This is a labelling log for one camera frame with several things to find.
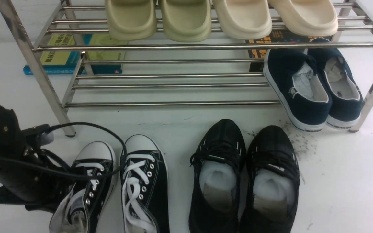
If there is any right cream slipper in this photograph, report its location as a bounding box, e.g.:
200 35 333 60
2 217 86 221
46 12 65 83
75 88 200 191
268 0 338 37

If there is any yellow and blue book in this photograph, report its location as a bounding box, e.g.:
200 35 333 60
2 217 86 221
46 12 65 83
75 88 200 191
40 34 127 75

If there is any left navy slip-on shoe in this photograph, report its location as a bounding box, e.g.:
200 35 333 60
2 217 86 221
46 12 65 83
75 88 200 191
263 49 332 132

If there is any black and orange book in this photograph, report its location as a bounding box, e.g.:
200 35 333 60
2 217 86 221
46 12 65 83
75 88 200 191
245 31 338 61

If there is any right green slipper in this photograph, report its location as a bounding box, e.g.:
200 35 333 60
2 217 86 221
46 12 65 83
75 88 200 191
158 0 212 42

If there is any left cream slipper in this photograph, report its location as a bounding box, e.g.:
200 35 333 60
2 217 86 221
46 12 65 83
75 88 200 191
212 0 272 40

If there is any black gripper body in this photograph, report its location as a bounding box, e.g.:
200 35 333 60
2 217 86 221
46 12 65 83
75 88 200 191
0 106 72 213

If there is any right navy slip-on shoe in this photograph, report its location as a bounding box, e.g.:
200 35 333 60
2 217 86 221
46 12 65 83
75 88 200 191
305 48 364 129

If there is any black canvas sneaker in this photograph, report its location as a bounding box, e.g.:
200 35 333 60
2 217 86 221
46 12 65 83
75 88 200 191
120 134 170 233
49 141 118 233

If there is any left black mesh sneaker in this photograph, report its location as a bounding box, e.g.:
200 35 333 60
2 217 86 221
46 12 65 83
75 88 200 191
188 119 246 233

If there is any black cable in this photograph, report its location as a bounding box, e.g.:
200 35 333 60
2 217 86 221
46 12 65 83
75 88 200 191
0 66 127 181

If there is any cream slipper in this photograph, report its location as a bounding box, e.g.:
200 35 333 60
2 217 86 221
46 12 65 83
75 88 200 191
212 0 272 40
268 0 338 37

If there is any left green slipper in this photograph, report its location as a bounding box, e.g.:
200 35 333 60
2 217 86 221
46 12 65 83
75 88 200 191
105 0 157 41

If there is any stainless steel shoe rack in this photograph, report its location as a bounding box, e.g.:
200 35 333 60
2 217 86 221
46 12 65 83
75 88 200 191
0 0 373 137

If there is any green slipper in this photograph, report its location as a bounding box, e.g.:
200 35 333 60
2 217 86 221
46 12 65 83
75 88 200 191
105 0 157 41
158 0 212 42

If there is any right black mesh sneaker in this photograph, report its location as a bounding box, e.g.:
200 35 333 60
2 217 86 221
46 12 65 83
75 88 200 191
239 125 300 233

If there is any navy slip-on shoe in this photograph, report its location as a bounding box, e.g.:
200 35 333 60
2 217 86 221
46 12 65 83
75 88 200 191
263 49 332 132
305 48 364 129

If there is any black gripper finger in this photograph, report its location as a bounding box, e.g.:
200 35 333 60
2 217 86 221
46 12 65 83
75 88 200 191
0 187 27 205

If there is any black mesh sneaker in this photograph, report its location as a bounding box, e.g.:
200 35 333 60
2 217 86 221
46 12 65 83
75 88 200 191
188 119 246 233
239 125 300 233

